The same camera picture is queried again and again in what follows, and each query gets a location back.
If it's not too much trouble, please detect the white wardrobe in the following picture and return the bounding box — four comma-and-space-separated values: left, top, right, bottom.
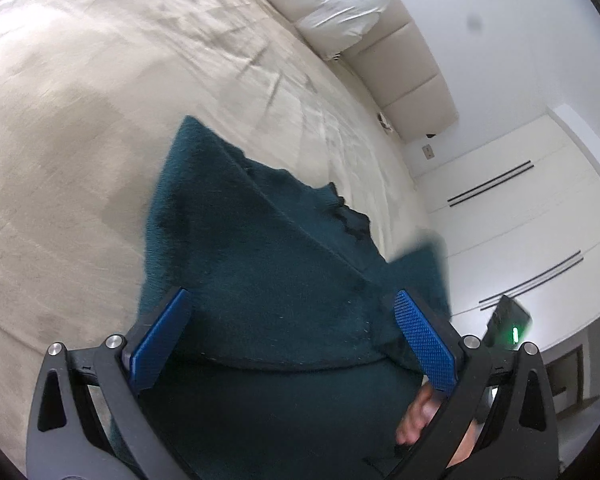
415, 105, 600, 356

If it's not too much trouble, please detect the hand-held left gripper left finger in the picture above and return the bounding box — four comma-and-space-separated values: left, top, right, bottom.
26, 287, 193, 480

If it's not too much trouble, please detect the teal fleece garment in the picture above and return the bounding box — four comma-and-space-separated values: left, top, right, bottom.
107, 115, 453, 480

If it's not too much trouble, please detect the beige padded headboard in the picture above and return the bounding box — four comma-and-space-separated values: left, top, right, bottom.
295, 0, 458, 141

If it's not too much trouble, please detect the wooden chair frame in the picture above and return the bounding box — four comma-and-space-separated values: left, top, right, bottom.
545, 345, 588, 418

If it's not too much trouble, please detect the bed with beige sheet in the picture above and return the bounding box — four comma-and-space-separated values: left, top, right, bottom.
0, 0, 431, 461

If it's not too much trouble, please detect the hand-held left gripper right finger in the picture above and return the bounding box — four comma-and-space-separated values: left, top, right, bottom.
385, 289, 561, 480

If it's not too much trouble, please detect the person's right hand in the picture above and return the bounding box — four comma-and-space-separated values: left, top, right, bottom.
396, 387, 444, 450

